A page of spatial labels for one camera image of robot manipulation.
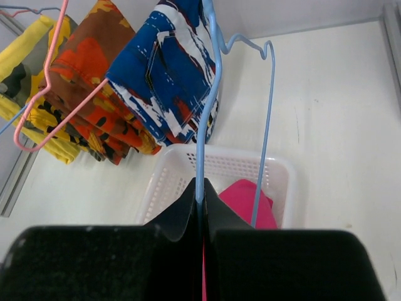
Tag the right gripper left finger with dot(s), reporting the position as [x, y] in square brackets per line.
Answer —
[155, 261]

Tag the aluminium frame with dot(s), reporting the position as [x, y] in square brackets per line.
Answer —
[15, 164]
[391, 22]

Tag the blue white patterned trousers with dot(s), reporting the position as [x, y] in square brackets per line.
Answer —
[165, 72]

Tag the pink trousers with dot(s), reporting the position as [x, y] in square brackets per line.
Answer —
[240, 198]

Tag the orange brown camouflage trousers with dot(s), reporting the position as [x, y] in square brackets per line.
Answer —
[77, 78]

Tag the grey yellow camouflage trousers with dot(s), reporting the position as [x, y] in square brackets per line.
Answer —
[21, 72]

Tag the white plastic basket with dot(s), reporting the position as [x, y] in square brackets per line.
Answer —
[175, 168]

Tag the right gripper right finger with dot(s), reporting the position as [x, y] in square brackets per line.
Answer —
[243, 263]

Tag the left aluminium frame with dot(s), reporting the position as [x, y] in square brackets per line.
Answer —
[15, 164]

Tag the right aluminium frame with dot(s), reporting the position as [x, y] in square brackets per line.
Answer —
[391, 22]

